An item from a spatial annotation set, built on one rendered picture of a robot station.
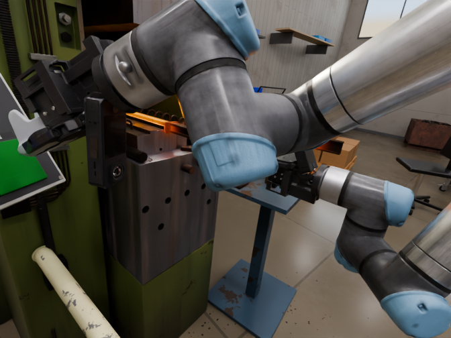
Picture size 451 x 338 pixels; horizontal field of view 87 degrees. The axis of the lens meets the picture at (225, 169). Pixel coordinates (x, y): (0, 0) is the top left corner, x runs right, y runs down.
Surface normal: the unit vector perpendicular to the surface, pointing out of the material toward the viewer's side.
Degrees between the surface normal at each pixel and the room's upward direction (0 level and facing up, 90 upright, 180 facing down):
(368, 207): 90
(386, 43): 71
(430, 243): 65
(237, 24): 108
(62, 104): 90
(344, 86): 86
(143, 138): 90
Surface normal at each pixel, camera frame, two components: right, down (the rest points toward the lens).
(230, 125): 0.01, -0.10
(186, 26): -0.29, 0.04
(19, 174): 0.89, -0.31
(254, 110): 0.61, -0.26
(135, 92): 0.08, 0.83
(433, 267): -0.60, -0.08
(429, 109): -0.73, 0.18
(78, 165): 0.78, 0.29
